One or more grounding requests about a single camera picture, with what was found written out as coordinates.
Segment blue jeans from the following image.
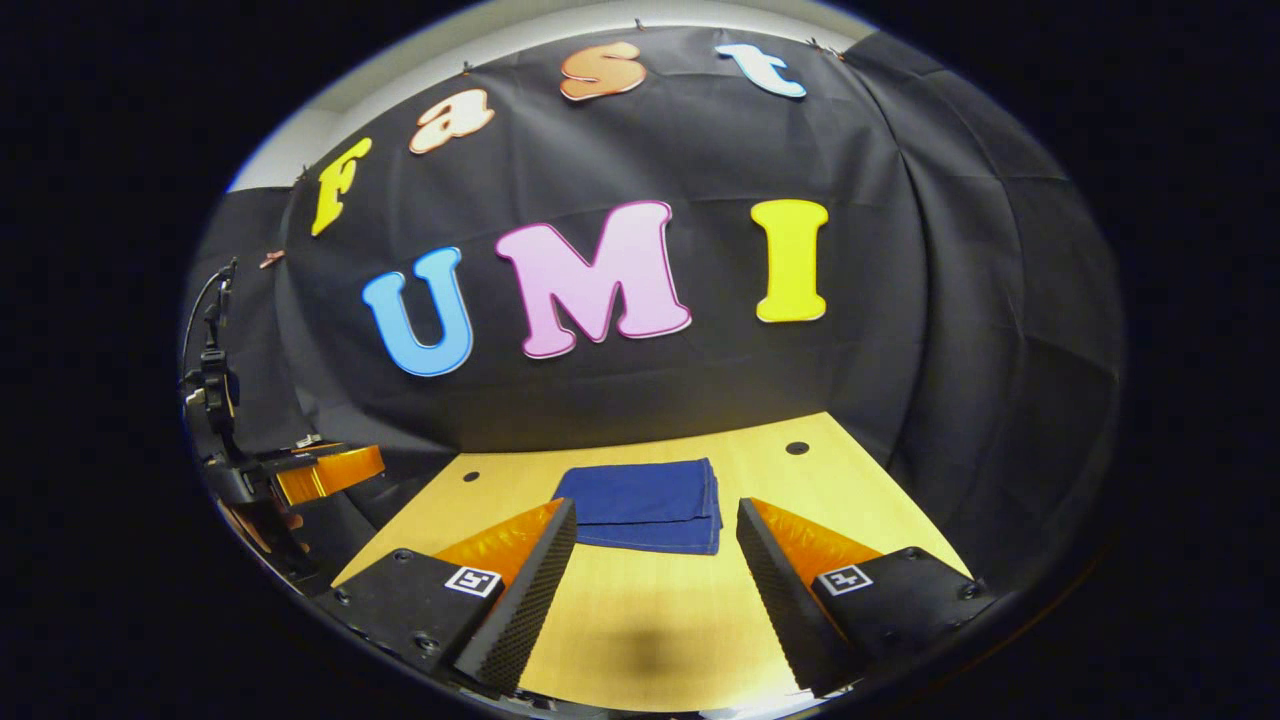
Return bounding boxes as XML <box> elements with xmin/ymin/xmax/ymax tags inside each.
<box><xmin>552</xmin><ymin>458</ymin><xmax>724</xmax><ymax>556</ymax></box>

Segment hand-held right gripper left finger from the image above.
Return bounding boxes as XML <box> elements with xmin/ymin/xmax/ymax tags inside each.
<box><xmin>330</xmin><ymin>498</ymin><xmax>580</xmax><ymax>696</ymax></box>

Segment black backdrop cloth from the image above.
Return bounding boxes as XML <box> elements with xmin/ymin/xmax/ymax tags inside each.
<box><xmin>180</xmin><ymin>25</ymin><xmax>1129</xmax><ymax>601</ymax></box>

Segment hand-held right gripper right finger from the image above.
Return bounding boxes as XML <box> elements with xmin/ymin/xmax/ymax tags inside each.
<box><xmin>736</xmin><ymin>497</ymin><xmax>997</xmax><ymax>698</ymax></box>

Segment thin black cable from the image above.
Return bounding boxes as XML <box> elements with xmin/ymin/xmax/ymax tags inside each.
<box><xmin>182</xmin><ymin>262</ymin><xmax>237</xmax><ymax>373</ymax></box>

